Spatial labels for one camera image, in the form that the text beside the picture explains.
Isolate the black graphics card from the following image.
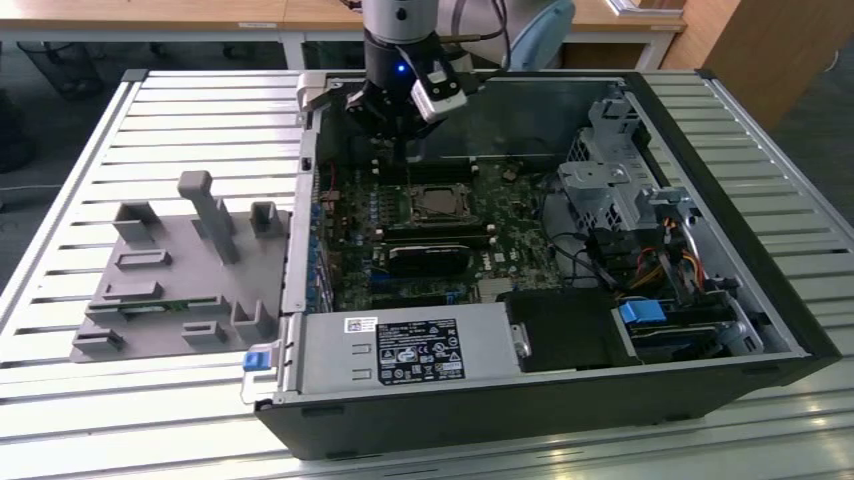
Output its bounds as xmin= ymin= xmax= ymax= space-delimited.
xmin=385 ymin=242 xmax=473 ymax=279

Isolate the grey case handle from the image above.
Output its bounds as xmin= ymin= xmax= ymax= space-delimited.
xmin=294 ymin=72 xmax=330 ymax=115

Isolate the grey power supply unit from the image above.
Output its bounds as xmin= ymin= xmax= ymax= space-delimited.
xmin=293 ymin=302 xmax=523 ymax=395

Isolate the green motherboard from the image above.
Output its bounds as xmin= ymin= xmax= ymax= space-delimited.
xmin=313 ymin=159 xmax=569 ymax=311

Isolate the wooden cabinet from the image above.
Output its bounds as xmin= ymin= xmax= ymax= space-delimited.
xmin=659 ymin=0 xmax=854 ymax=132

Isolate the green RAM stick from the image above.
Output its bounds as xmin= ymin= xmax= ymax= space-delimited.
xmin=119 ymin=297 xmax=222 ymax=316

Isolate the metal drive cage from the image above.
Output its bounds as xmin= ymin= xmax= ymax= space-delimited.
xmin=557 ymin=97 xmax=704 ymax=232

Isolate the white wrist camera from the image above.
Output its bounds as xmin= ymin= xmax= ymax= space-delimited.
xmin=409 ymin=59 xmax=470 ymax=124

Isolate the black internal cable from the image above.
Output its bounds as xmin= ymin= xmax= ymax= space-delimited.
xmin=543 ymin=232 xmax=619 ymax=292

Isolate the silver chipset heatsink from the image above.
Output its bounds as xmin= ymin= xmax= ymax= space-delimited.
xmin=478 ymin=278 xmax=513 ymax=302

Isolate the yellow orange wire bundle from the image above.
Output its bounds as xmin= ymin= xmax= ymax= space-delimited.
xmin=630 ymin=247 xmax=708 ymax=292

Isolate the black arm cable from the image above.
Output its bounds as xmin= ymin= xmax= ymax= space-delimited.
xmin=438 ymin=0 xmax=513 ymax=42

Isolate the CPU socket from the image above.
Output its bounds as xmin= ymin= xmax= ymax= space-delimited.
xmin=399 ymin=182 xmax=479 ymax=224

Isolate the grey parts rack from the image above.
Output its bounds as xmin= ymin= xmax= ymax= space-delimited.
xmin=68 ymin=169 xmax=297 ymax=365

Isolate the blue disk carrier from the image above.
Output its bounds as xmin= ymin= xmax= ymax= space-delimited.
xmin=618 ymin=298 xmax=669 ymax=329

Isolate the black plastic air duct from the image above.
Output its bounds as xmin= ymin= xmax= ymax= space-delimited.
xmin=498 ymin=288 xmax=643 ymax=374

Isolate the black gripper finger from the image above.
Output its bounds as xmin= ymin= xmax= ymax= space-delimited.
xmin=343 ymin=81 xmax=414 ymax=163
xmin=409 ymin=121 xmax=447 ymax=164

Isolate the black RAM stick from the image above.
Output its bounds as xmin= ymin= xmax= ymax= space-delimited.
xmin=382 ymin=224 xmax=490 ymax=244

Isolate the black PC case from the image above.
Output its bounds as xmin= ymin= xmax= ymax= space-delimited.
xmin=255 ymin=69 xmax=842 ymax=461

